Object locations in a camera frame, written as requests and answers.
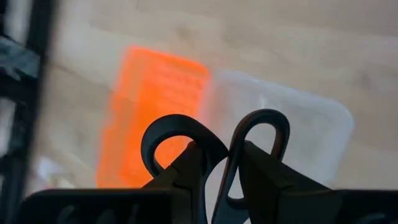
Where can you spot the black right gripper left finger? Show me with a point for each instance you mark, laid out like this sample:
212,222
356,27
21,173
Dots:
186,168

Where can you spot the translucent plastic supply box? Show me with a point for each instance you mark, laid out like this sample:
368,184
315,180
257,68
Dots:
311,124

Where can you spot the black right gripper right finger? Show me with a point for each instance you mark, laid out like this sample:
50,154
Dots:
264,174

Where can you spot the orange plastic box lid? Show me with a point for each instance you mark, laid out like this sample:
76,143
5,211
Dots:
155,93

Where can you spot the black aluminium table frame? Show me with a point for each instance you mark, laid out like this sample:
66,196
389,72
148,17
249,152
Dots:
37,62

